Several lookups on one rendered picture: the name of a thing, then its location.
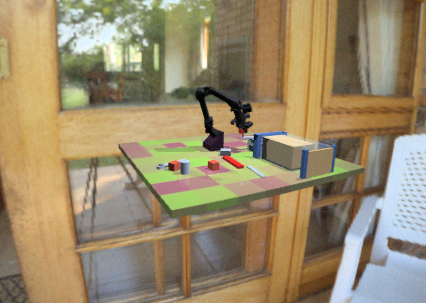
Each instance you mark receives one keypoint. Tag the small white cube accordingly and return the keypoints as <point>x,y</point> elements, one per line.
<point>225,152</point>

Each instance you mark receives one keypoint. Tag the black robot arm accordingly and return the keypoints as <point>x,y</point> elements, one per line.
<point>233,102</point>

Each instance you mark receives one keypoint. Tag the white flat bar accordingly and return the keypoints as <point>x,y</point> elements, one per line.
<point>256,171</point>

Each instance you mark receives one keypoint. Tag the light blue cylinder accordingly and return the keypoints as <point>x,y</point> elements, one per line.
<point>184,167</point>

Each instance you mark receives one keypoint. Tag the red flat bar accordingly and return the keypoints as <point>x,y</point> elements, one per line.
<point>233,162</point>

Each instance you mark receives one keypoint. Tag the small orange block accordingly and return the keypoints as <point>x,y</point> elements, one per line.
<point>213,165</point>
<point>174,165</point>

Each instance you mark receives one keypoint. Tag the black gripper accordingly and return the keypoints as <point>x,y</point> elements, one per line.
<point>240,123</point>

